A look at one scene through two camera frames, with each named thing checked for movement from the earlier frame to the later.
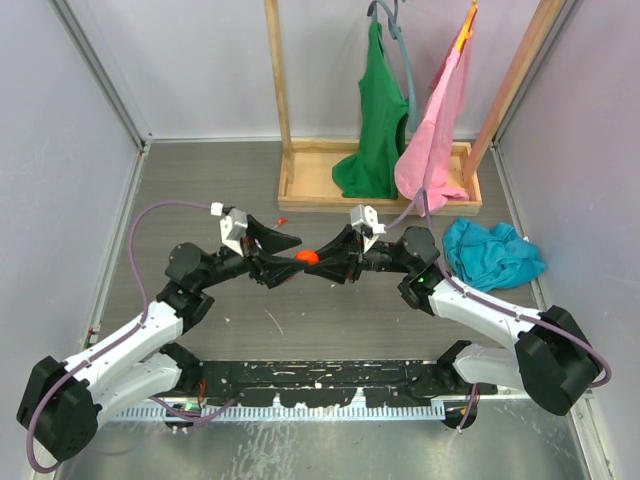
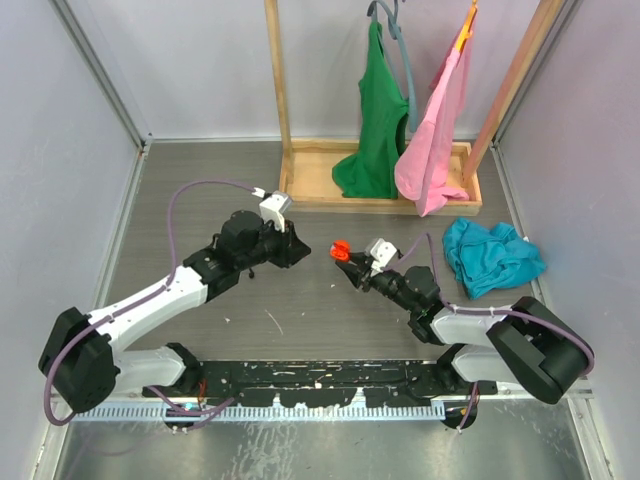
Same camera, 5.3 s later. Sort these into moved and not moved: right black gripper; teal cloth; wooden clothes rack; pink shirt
Moved: right black gripper
Not moved: teal cloth; wooden clothes rack; pink shirt
